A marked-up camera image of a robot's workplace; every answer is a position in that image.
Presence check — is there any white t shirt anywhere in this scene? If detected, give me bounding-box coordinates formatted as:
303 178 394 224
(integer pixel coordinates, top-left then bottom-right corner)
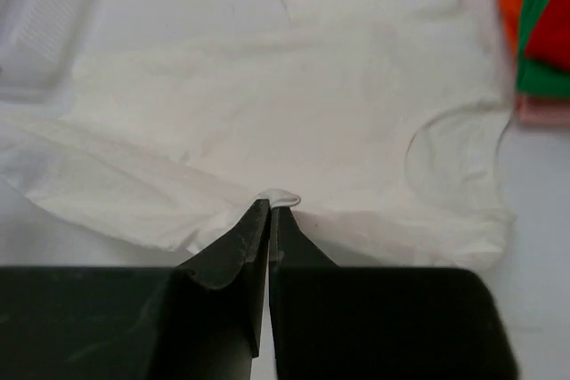
1 0 514 270

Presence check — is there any pink folded t shirt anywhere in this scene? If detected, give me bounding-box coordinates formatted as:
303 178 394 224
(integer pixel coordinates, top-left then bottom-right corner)
515 95 570 128

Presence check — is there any red folded t shirt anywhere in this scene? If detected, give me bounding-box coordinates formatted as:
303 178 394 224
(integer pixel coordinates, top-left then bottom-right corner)
525 0 569 72

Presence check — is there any green folded t shirt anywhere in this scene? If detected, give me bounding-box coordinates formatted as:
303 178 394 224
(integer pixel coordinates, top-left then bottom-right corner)
516 0 569 101

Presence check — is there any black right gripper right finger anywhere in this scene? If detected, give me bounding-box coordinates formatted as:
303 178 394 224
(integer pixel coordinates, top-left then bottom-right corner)
269 207 337 270

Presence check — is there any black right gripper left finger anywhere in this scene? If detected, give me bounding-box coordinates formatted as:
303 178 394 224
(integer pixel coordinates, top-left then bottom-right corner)
176 199 270 358

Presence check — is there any white plastic basket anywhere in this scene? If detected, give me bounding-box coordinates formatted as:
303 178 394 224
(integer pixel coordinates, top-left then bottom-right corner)
0 0 102 103

